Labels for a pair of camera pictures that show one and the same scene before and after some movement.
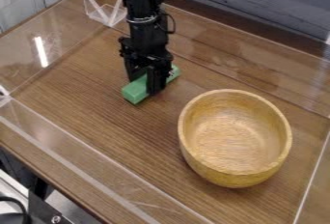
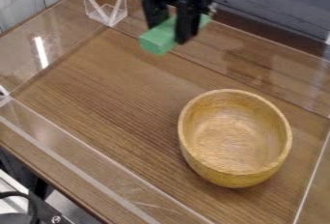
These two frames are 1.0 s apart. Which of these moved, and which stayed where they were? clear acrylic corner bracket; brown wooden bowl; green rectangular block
Moved: green rectangular block
Stayed: brown wooden bowl; clear acrylic corner bracket
